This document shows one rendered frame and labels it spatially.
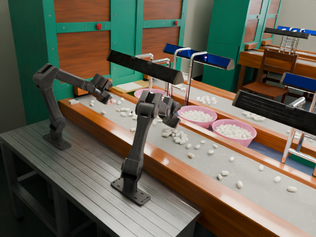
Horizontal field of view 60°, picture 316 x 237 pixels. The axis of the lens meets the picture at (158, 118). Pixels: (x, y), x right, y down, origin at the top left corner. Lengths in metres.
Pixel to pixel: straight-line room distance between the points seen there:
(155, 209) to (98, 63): 1.26
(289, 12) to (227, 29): 2.37
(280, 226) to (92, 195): 0.76
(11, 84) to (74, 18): 1.10
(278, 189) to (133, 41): 1.54
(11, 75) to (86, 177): 1.63
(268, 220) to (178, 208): 0.36
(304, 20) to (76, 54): 5.13
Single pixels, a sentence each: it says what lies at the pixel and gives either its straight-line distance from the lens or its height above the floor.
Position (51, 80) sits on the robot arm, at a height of 1.06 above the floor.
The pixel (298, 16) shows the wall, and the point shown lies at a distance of 6.42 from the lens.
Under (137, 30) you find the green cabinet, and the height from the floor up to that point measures 1.20.
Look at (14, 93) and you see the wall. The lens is 2.85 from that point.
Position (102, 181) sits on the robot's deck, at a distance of 1.34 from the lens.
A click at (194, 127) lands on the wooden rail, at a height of 0.77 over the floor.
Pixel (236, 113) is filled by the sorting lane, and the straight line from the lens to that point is 2.04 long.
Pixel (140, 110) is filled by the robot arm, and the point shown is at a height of 1.02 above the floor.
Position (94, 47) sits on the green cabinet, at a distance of 2.07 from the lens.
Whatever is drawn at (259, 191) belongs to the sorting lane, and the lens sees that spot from 1.31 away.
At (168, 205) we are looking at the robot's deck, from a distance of 1.23.
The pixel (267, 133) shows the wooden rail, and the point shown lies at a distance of 1.80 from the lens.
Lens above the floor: 1.51
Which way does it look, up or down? 25 degrees down
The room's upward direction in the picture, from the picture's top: 5 degrees clockwise
